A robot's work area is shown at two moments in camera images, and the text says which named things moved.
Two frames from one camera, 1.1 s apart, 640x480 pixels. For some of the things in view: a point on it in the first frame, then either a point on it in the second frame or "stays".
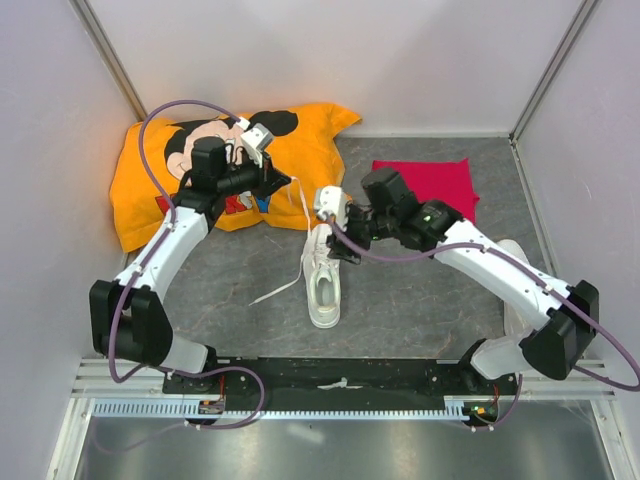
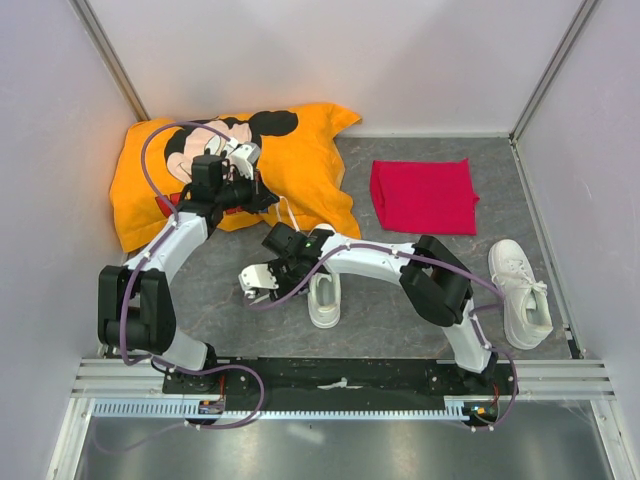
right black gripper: (337, 249) → (283, 288)
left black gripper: (269, 179) → (260, 197)
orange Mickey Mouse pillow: (155, 157) stays
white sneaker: (322, 279) stays
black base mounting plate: (336, 383) stays
